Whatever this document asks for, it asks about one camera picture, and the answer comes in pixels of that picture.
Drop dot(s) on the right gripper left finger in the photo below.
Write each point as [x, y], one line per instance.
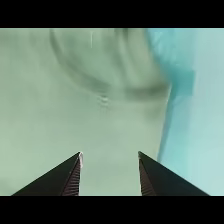
[63, 181]

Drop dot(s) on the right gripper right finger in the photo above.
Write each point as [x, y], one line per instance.
[156, 181]

